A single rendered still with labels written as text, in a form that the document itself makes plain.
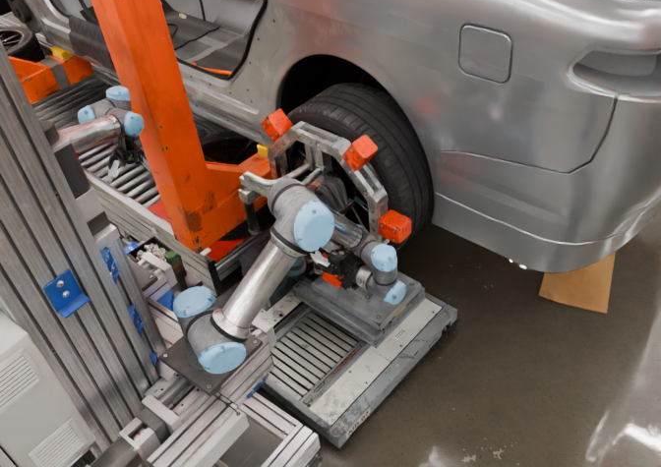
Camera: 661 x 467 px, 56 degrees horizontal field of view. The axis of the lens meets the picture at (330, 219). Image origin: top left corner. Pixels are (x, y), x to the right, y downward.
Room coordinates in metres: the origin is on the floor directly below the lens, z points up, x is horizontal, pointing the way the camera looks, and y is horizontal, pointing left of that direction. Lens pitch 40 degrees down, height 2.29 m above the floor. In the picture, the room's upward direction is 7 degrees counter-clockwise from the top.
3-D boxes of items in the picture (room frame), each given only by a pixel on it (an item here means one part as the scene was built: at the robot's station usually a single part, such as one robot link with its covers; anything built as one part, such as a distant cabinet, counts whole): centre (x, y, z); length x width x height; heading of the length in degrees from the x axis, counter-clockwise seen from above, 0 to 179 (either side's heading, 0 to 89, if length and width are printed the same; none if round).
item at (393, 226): (1.60, -0.22, 0.85); 0.09 x 0.08 x 0.07; 43
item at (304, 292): (1.98, -0.09, 0.13); 0.50 x 0.36 x 0.10; 43
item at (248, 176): (1.81, 0.16, 1.03); 0.19 x 0.18 x 0.11; 133
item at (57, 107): (3.27, 1.12, 0.14); 2.47 x 0.85 x 0.27; 43
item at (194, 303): (1.19, 0.40, 0.98); 0.13 x 0.12 x 0.14; 26
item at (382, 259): (1.34, -0.14, 0.95); 0.11 x 0.08 x 0.11; 26
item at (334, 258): (1.44, -0.04, 0.86); 0.12 x 0.08 x 0.09; 43
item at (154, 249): (1.94, 0.75, 0.51); 0.20 x 0.14 x 0.13; 41
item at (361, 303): (1.94, -0.12, 0.32); 0.40 x 0.30 x 0.28; 43
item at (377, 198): (1.82, 0.00, 0.85); 0.54 x 0.07 x 0.54; 43
